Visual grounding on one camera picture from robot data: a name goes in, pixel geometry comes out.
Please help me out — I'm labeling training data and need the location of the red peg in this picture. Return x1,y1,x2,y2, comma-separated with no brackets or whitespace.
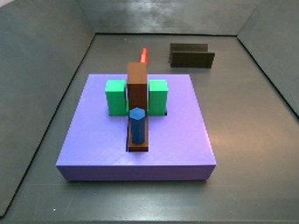
138,48,146,63

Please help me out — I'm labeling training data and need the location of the purple board base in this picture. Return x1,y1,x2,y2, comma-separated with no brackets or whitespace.
56,74,216,181

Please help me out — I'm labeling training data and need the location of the blue hexagonal peg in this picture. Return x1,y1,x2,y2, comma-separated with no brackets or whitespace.
129,108,145,144

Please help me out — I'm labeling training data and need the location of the green block right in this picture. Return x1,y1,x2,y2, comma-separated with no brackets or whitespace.
148,80,168,116

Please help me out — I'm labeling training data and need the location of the green block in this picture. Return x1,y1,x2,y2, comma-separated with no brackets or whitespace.
105,80,126,116
148,80,168,116

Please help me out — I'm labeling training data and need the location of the green block left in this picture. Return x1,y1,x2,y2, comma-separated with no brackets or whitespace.
105,80,126,116

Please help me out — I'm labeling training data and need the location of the brown L-shaped block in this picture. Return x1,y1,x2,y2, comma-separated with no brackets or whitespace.
126,62,148,152

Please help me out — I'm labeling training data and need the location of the black angled holder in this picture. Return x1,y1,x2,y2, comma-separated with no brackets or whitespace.
169,43,215,68

